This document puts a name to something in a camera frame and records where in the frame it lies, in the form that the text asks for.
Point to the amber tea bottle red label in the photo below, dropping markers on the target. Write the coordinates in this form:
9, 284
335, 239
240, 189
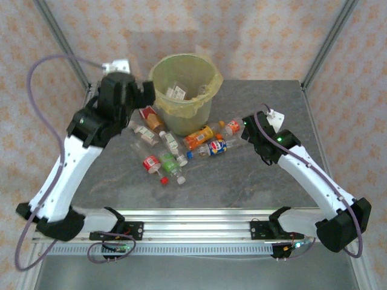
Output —
152, 119

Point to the cola bottle blue cap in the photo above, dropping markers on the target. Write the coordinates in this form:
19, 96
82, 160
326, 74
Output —
216, 147

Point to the clear bottle white green label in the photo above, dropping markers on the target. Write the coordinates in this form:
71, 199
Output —
170, 143

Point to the small bottle beige cap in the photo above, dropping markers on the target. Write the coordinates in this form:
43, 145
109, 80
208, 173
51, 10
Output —
205, 89

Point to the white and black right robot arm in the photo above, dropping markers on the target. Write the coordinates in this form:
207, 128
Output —
311, 181

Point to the yellow plastic bin liner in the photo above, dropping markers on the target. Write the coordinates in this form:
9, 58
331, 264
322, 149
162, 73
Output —
181, 110

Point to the green plastic bin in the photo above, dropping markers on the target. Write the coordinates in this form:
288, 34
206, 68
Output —
187, 124

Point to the clear bottle red orange label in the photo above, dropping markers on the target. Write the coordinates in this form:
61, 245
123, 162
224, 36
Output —
232, 126

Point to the orange juice bottle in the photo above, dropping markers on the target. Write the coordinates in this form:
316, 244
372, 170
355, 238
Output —
198, 138

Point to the small lit circuit board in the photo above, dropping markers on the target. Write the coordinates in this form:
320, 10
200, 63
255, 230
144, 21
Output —
118, 248
294, 246

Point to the grey metal sheet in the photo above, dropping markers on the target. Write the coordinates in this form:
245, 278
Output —
196, 273

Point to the aluminium table edge rail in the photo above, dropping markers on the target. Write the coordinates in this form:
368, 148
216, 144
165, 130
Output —
90, 89
321, 145

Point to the aluminium frame post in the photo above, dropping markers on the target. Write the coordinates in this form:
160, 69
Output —
60, 42
329, 45

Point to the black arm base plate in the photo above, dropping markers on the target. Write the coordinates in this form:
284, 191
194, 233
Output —
257, 229
136, 231

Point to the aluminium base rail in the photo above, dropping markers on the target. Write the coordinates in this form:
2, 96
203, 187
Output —
196, 225

